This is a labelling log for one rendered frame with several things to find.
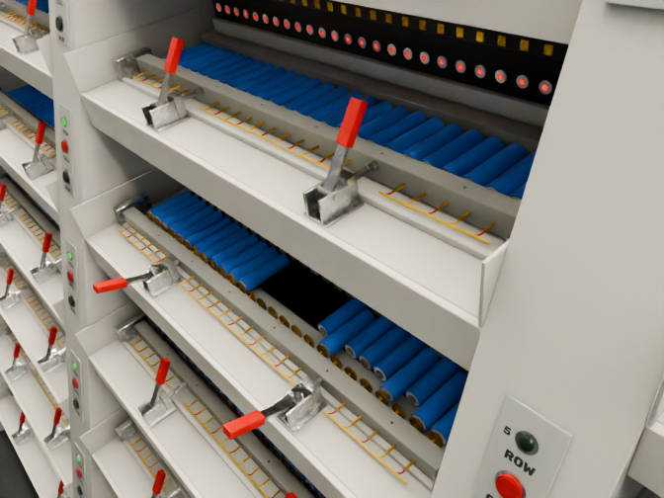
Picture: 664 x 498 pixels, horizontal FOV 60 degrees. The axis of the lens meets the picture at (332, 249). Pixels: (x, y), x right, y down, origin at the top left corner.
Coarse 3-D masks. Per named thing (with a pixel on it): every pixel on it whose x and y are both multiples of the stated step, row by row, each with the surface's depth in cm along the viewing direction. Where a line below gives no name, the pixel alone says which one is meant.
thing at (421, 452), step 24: (144, 216) 78; (168, 240) 73; (192, 264) 68; (216, 288) 64; (240, 312) 62; (264, 312) 60; (240, 336) 60; (264, 336) 59; (288, 336) 57; (312, 360) 54; (336, 384) 52; (360, 384) 52; (360, 408) 50; (384, 408) 49; (384, 432) 48; (408, 432) 47; (408, 456) 47; (432, 456) 45
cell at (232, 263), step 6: (252, 246) 70; (258, 246) 70; (264, 246) 70; (240, 252) 70; (246, 252) 70; (252, 252) 70; (258, 252) 70; (234, 258) 69; (240, 258) 69; (246, 258) 69; (222, 264) 68; (228, 264) 68; (234, 264) 68; (240, 264) 69; (228, 270) 68
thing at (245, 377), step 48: (144, 192) 83; (96, 240) 79; (192, 288) 69; (336, 288) 66; (192, 336) 62; (240, 384) 56; (288, 384) 55; (288, 432) 51; (336, 432) 51; (336, 480) 47; (384, 480) 47
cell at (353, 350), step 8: (376, 320) 58; (384, 320) 58; (368, 328) 57; (376, 328) 57; (384, 328) 58; (360, 336) 57; (368, 336) 57; (376, 336) 57; (352, 344) 56; (360, 344) 56; (368, 344) 56; (352, 352) 56; (360, 352) 56
